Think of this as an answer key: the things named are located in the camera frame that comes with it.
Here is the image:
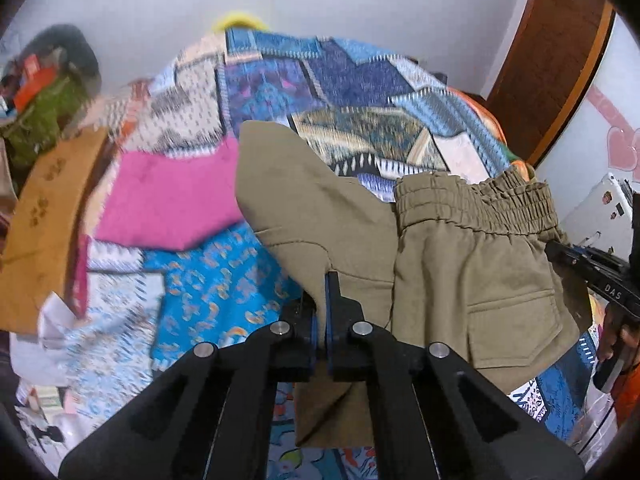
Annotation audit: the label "thin black cable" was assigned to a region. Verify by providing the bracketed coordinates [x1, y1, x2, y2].
[579, 394, 617, 457]

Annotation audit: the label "person's right hand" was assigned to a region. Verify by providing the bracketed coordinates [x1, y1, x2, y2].
[598, 309, 626, 362]

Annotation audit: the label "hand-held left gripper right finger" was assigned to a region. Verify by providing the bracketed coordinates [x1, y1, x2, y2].
[326, 271, 585, 480]

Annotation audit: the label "pink garment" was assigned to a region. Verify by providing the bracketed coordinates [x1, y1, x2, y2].
[74, 135, 246, 319]

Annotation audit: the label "white appliance with stickers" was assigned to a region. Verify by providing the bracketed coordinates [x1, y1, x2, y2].
[559, 172, 640, 262]

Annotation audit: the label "patchwork printed blanket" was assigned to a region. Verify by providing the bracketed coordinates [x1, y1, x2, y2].
[10, 27, 617, 480]

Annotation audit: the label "brown wooden lap desk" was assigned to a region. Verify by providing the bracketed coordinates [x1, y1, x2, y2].
[0, 127, 114, 337]

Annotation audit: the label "white paper sheet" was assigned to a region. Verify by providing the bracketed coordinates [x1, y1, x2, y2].
[37, 294, 92, 352]

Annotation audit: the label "khaki pants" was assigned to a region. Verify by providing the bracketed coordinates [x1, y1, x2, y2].
[234, 120, 584, 449]

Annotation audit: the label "brown wooden door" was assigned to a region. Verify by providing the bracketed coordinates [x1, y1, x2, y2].
[482, 0, 617, 167]

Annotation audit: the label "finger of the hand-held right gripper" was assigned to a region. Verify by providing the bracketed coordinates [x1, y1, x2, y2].
[545, 241, 609, 287]

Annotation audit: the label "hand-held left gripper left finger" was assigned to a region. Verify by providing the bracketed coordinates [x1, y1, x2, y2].
[57, 296, 329, 480]

